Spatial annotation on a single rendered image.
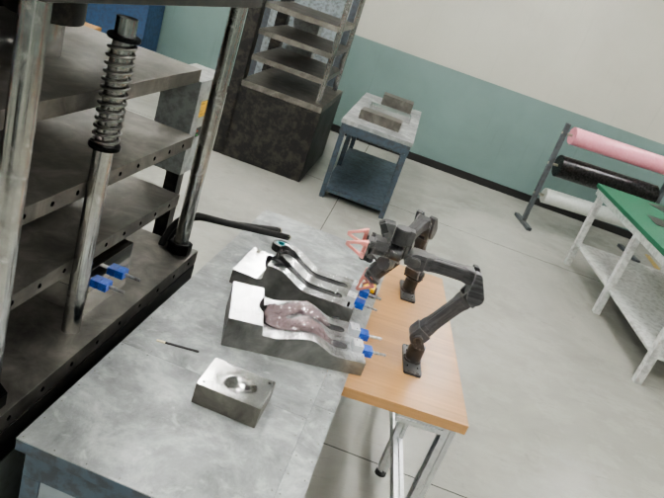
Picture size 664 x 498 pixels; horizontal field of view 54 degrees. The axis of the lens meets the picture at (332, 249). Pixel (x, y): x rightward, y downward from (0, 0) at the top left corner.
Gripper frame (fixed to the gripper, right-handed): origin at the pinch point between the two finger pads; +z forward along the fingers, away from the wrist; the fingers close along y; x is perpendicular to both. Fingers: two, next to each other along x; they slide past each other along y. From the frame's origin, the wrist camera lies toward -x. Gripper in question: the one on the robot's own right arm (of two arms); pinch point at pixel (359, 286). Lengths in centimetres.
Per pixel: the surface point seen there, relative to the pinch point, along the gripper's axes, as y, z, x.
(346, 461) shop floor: -8, 67, 66
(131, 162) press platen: 57, 7, -88
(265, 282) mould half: 17.5, 21.7, -27.4
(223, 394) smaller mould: 93, 16, -18
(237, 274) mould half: 17.3, 28.5, -36.7
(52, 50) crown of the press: 66, -3, -124
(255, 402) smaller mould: 91, 11, -10
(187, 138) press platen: 15, 7, -88
